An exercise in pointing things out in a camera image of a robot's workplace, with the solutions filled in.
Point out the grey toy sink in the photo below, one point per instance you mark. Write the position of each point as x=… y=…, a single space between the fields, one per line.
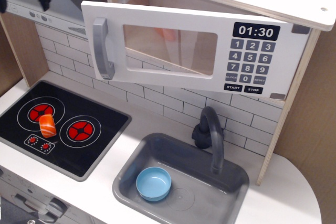
x=196 y=195

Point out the black toy stovetop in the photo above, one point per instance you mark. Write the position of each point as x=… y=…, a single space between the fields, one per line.
x=86 y=130

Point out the orange salmon sushi toy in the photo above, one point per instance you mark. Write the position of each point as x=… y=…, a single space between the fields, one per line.
x=47 y=126

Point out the white toy microwave door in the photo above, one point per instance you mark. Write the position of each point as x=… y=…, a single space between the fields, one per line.
x=220 y=52

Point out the dark grey faucet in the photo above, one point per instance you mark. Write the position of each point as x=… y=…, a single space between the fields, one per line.
x=208 y=133

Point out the light blue bowl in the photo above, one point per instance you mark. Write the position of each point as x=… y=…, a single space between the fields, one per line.
x=153 y=183

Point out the orange toy carrot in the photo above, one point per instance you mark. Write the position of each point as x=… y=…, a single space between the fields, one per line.
x=167 y=34

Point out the grey oven front panel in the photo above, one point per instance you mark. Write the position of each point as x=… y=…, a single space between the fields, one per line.
x=34 y=200

